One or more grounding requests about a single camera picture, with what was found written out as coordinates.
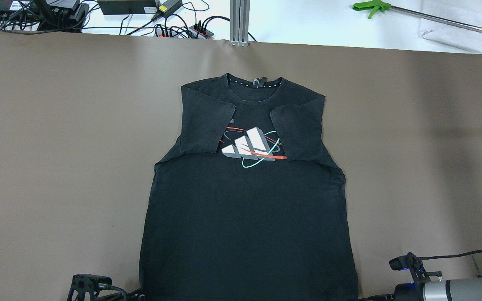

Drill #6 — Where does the aluminium frame post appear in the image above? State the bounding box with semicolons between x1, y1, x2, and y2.
229;0;251;47

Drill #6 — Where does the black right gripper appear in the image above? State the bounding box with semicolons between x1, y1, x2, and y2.
393;283;425;301

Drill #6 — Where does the black graphic t-shirt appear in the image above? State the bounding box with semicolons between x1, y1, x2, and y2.
139;74;359;301

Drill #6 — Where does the black electronics box with cables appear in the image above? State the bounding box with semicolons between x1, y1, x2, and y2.
33;0;90;33

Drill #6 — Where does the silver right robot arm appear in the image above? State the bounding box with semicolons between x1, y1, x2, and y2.
392;278;482;301

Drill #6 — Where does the red black usb hub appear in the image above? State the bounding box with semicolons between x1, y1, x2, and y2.
189;23;215;39

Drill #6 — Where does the black power adapter box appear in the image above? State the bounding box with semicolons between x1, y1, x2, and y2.
97;0;161;15

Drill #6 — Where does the green handled reacher tool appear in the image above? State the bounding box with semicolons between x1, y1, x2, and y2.
352;0;482;33

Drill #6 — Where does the white cloth on table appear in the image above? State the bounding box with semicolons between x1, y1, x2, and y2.
418;0;482;54

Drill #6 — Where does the black power brick yellow label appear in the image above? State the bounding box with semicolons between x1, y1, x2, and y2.
158;0;182;16

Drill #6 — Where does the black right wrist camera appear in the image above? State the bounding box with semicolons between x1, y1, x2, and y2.
389;252;443;283

